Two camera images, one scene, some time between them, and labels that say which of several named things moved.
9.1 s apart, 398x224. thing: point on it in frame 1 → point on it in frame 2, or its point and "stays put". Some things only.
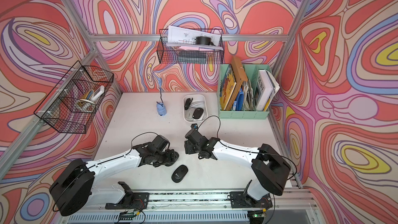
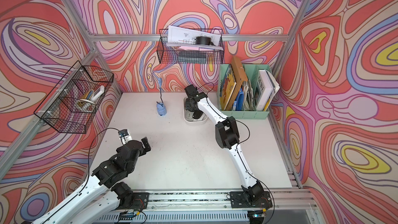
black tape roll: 204,40 stays put
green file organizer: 243,91 stays put
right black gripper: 188,148 → 188,106
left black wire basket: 72,104 stays put
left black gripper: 171,157 → 146,144
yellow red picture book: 228,83 stays put
